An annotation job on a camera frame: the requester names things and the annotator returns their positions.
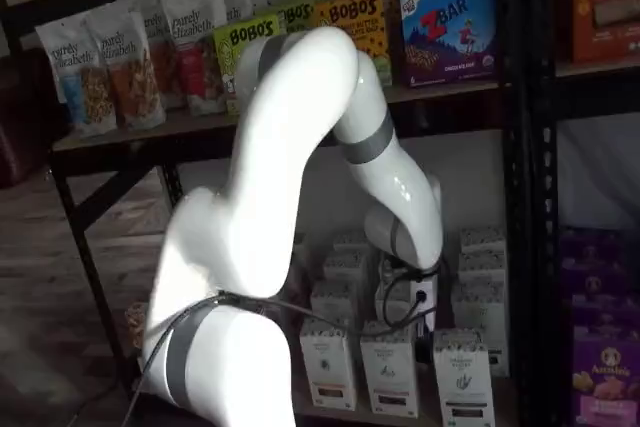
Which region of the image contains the black metal shelf rack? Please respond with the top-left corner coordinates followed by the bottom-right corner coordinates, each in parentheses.
top-left (529, 0), bottom-right (640, 427)
top-left (0, 0), bottom-right (534, 427)

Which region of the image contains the purple Annie's box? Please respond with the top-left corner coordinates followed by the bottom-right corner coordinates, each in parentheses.
top-left (571, 326), bottom-right (640, 427)
top-left (568, 271), bottom-right (640, 343)
top-left (558, 225), bottom-right (627, 298)

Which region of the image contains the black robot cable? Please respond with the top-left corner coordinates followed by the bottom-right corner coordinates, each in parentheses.
top-left (127, 254), bottom-right (445, 427)

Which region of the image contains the white Organic Pantry box green strip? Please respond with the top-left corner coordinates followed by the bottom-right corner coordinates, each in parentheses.
top-left (432, 328), bottom-right (497, 427)

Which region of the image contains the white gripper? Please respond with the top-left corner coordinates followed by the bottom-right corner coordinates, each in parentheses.
top-left (408, 272), bottom-right (442, 365)

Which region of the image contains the blue Z Bar box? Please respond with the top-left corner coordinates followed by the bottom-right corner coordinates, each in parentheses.
top-left (398, 0), bottom-right (501, 89)

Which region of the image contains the white box orange strip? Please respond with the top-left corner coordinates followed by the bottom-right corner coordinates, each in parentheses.
top-left (298, 318), bottom-right (359, 411)

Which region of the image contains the red Purely Elizabeth granola bag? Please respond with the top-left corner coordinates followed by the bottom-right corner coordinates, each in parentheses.
top-left (159, 0), bottom-right (230, 116)

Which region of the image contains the orange Purely Elizabeth granola bag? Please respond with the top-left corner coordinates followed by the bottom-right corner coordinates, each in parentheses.
top-left (87, 0), bottom-right (168, 130)

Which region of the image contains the orange snack box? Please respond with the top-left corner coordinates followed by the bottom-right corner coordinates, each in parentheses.
top-left (568, 0), bottom-right (640, 65)

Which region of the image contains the white box brown strip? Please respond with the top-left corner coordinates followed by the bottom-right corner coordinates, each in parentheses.
top-left (359, 319), bottom-right (420, 419)

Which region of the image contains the blue Purely Elizabeth granola bag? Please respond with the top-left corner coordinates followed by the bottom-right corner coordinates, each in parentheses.
top-left (34, 9), bottom-right (120, 139)

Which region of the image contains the brown patterned snack bag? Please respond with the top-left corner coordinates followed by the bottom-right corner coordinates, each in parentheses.
top-left (123, 300), bottom-right (150, 349)

